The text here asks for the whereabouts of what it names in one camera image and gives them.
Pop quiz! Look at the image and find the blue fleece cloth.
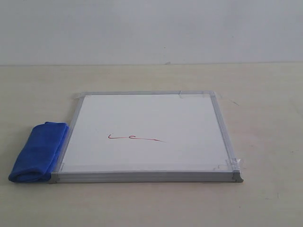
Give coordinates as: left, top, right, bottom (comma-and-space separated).
8, 122, 69, 183

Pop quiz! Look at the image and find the white board with aluminium frame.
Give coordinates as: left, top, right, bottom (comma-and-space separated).
50, 91, 243, 183

